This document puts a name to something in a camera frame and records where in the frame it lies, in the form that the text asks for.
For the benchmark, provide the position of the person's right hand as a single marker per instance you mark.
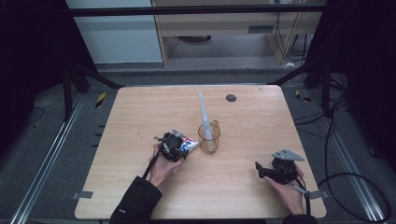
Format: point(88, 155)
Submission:
point(288, 194)

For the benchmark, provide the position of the person's left hand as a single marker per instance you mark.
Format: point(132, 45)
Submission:
point(163, 171)

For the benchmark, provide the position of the light wooden desk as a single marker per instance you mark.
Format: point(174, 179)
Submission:
point(218, 25)

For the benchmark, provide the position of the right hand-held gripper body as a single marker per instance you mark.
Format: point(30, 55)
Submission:
point(285, 169)

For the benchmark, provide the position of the grey round table grommet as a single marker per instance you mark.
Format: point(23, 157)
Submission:
point(231, 98)

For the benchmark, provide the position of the white toothpaste tube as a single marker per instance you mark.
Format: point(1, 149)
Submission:
point(190, 145)

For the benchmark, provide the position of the black curtain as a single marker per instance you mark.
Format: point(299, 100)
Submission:
point(364, 77)
point(31, 62)

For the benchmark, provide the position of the amber transparent cup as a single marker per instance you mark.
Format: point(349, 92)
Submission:
point(214, 143)

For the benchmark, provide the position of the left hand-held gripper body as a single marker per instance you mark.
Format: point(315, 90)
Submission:
point(172, 146)

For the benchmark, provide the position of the grey table bracket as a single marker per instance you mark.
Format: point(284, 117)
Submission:
point(319, 194)
point(82, 195)

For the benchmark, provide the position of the white electric toothbrush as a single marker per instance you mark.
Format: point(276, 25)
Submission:
point(206, 124)

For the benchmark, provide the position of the black horizontal frame bar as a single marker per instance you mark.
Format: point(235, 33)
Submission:
point(193, 10)

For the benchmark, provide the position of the white cabinet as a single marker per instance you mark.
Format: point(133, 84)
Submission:
point(118, 34)

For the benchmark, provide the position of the aluminium floor rail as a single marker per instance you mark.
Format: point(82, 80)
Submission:
point(345, 155)
point(46, 165)

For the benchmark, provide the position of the black metal stand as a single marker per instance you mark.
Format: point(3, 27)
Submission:
point(317, 77)
point(71, 84)

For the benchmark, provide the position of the yellow black striped tape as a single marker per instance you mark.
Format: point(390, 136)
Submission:
point(302, 96)
point(100, 100)

